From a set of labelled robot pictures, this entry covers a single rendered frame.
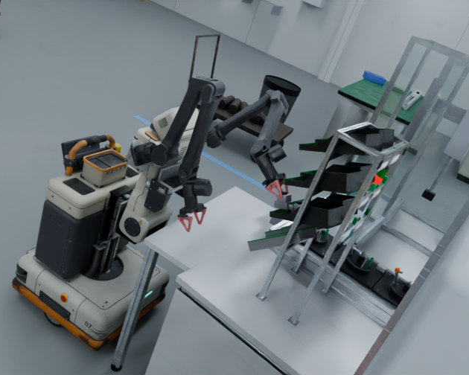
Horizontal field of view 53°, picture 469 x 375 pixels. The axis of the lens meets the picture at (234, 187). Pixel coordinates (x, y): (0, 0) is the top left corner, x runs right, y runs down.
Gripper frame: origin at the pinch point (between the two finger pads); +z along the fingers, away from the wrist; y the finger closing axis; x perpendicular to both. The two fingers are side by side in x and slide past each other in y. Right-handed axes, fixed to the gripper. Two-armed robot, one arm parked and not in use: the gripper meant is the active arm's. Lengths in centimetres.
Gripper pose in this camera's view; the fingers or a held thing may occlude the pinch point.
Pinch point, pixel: (284, 196)
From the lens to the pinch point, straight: 198.3
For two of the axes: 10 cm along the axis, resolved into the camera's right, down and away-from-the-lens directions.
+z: 4.8, 8.4, -2.6
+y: 6.5, -1.4, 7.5
